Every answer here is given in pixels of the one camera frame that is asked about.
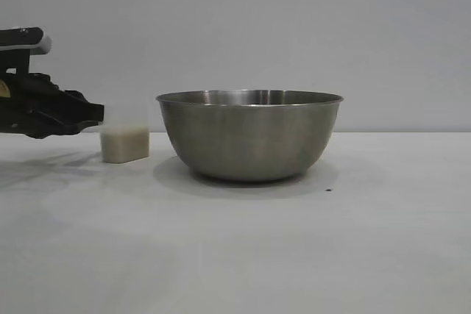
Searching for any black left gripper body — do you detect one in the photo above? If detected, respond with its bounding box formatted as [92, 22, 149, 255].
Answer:
[0, 67, 67, 135]

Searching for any stainless steel mixing bowl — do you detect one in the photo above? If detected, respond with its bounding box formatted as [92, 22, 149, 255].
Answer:
[155, 89, 345, 182]

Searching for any clear measuring cup with rice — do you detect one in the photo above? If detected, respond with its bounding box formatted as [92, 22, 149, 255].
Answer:
[99, 102, 151, 164]

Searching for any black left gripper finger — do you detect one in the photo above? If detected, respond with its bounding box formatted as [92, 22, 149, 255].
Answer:
[53, 88, 105, 124]
[21, 121, 90, 140]

